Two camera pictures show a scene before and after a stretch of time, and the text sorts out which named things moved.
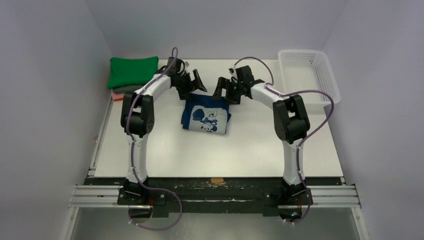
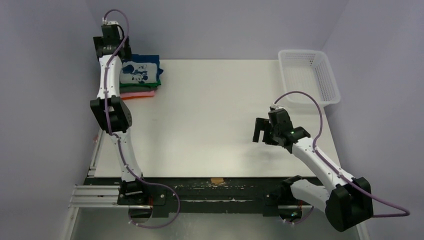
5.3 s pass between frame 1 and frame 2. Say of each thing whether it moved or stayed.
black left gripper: moved
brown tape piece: stayed
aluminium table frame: stayed
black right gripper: moved
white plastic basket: stayed
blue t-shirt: moved
